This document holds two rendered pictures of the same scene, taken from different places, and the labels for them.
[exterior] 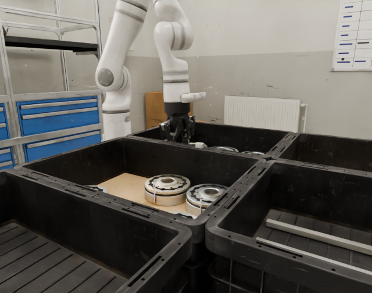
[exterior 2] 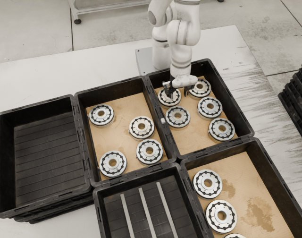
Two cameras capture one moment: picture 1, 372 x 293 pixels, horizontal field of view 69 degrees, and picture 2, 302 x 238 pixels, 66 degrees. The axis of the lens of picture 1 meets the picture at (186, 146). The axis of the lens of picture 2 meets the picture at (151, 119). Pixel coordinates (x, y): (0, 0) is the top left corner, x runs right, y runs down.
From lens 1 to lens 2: 71 cm
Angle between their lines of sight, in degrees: 55
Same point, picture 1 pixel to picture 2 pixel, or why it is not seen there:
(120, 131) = (159, 52)
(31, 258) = (71, 138)
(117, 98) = (163, 27)
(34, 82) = not seen: outside the picture
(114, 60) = (157, 10)
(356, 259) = (163, 225)
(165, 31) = (170, 36)
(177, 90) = (175, 72)
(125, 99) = not seen: hidden behind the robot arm
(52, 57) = not seen: outside the picture
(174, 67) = (175, 58)
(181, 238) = (83, 188)
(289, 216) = (174, 186)
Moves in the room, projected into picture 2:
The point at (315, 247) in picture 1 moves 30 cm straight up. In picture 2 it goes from (158, 208) to (160, 188)
